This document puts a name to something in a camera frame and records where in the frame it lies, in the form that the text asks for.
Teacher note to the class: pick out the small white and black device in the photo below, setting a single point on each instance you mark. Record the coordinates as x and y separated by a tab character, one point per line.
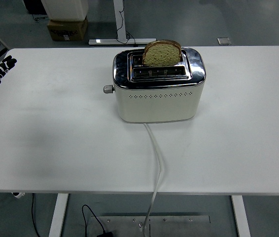
18	195

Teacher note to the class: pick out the cream and chrome toaster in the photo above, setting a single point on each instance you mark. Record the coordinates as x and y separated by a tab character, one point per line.
158	108

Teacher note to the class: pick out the black box on floor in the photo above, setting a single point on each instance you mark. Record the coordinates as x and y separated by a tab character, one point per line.
33	6

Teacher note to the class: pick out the white cabinet on box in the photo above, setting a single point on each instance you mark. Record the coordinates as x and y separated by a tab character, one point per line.
65	8

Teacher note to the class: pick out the grey toaster lever knob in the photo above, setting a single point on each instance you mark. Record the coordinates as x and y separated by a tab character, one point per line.
108	89

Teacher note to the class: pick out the white T-shaped desk stand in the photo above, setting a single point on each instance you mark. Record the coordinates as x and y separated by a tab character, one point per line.
119	24

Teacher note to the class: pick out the grey floor socket plate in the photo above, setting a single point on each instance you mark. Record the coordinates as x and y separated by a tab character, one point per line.
223	41

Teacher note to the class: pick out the black power adapter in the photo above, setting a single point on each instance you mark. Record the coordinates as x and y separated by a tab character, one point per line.
105	234

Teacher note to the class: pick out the brown cardboard box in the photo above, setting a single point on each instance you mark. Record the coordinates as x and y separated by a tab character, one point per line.
66	30

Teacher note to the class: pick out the brown bread slice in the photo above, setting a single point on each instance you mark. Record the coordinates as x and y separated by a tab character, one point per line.
163	55

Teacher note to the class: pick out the white table leg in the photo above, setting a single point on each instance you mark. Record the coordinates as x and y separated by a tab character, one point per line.
58	214
240	217

